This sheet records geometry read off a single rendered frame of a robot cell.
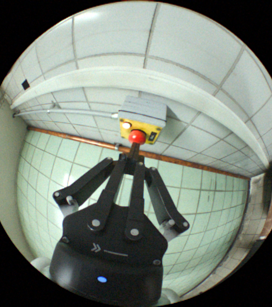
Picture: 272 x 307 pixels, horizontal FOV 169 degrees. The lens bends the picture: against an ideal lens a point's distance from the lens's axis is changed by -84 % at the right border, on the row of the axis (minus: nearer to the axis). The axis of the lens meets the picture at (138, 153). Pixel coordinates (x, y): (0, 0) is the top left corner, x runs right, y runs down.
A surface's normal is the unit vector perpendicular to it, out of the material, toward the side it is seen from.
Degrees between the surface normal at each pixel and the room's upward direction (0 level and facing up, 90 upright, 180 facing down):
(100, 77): 90
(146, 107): 90
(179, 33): 90
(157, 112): 90
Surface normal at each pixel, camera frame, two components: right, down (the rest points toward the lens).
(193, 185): 0.11, -0.31
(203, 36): -0.21, 0.92
